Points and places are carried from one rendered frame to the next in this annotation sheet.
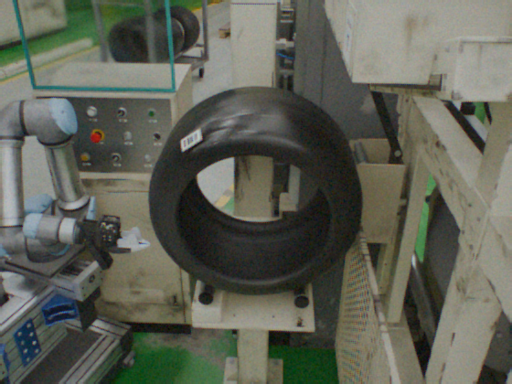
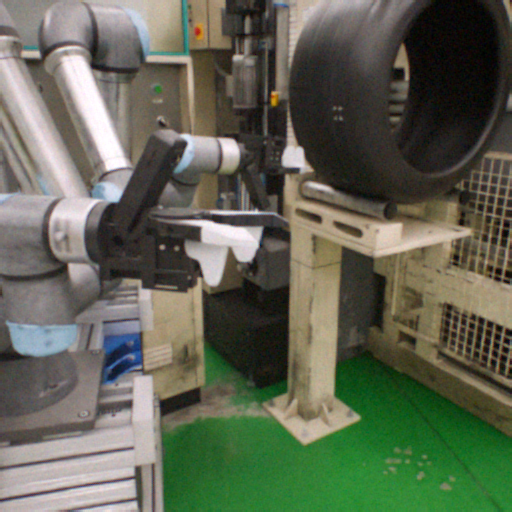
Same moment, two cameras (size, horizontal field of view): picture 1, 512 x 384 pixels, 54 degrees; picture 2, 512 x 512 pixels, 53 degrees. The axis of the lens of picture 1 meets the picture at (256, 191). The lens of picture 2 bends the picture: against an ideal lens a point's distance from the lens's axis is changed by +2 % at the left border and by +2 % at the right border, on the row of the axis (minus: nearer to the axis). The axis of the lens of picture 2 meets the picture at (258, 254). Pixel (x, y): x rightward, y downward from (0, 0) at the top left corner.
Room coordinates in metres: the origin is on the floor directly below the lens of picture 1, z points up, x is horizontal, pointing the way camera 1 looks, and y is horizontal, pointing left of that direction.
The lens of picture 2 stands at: (0.28, 1.11, 1.21)
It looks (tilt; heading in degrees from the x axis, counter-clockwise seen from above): 19 degrees down; 325
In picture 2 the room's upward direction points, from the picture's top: straight up
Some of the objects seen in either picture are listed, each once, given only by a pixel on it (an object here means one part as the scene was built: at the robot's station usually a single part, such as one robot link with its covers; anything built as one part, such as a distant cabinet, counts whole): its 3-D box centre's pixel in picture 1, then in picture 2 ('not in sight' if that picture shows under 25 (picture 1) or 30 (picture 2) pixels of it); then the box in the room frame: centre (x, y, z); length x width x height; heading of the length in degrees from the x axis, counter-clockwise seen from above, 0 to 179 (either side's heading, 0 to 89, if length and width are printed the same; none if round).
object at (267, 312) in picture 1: (255, 287); (377, 226); (1.27, 0.00, 0.80); 0.37 x 0.36 x 0.02; 88
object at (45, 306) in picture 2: not in sight; (49, 300); (0.92, 0.99, 0.94); 0.11 x 0.08 x 0.11; 131
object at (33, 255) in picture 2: not in sight; (26, 229); (0.91, 1.00, 1.04); 0.11 x 0.08 x 0.09; 41
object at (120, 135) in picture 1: (133, 208); (105, 249); (2.01, 0.58, 0.63); 0.56 x 0.41 x 1.27; 88
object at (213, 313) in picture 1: (213, 276); (341, 221); (1.28, 0.14, 0.84); 0.36 x 0.09 x 0.06; 178
